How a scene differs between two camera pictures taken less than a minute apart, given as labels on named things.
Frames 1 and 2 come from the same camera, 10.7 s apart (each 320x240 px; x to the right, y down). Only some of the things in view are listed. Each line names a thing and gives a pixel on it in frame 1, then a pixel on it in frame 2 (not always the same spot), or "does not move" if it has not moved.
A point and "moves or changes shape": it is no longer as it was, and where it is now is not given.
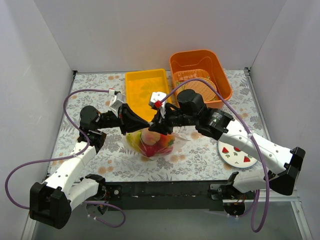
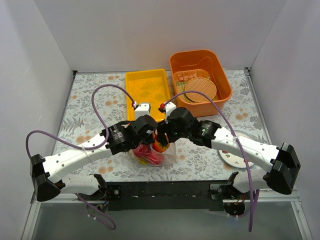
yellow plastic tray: x=139 y=85 does not move
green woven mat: x=181 y=76 does not move
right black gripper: x=163 y=119 -> x=162 y=133
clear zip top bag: x=151 y=144 moves or changes shape
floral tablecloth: x=199 y=159 does not move
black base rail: x=160 y=196 does not move
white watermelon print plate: x=234 y=157 does not move
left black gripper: x=123 y=118 -> x=148 y=136
